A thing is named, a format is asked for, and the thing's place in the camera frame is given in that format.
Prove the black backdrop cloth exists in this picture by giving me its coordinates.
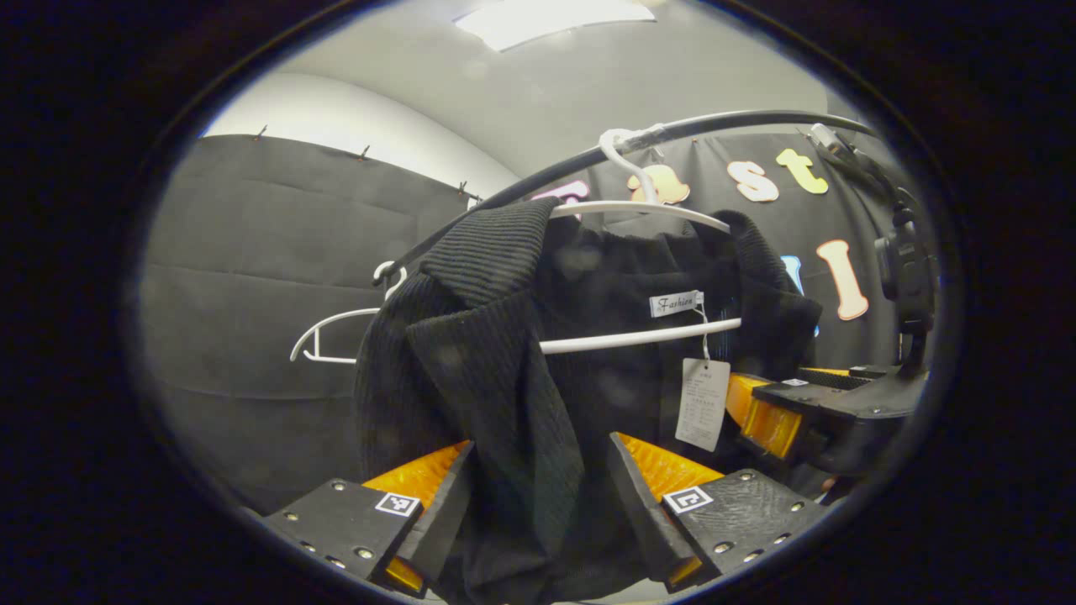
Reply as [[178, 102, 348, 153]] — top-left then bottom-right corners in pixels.
[[139, 126, 905, 513]]

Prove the black cable grey plug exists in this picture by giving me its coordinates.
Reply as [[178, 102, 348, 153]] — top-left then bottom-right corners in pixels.
[[809, 124, 899, 198]]

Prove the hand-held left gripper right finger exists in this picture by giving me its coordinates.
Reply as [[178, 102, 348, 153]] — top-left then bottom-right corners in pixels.
[[609, 431, 829, 593]]

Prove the white clothes hanger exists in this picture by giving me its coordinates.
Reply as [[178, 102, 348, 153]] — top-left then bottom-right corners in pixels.
[[538, 128, 745, 355], [290, 260, 409, 365]]

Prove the black knit jacket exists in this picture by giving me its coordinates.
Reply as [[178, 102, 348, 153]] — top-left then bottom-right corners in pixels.
[[353, 197, 825, 605]]

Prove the black clothes rack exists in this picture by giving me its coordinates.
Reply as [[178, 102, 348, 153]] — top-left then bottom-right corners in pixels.
[[372, 109, 879, 287]]

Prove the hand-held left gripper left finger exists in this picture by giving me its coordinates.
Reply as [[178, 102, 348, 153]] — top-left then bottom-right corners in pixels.
[[261, 439, 476, 597]]

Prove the large ceiling light panel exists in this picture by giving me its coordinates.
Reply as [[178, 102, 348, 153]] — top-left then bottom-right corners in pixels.
[[454, 0, 657, 53]]

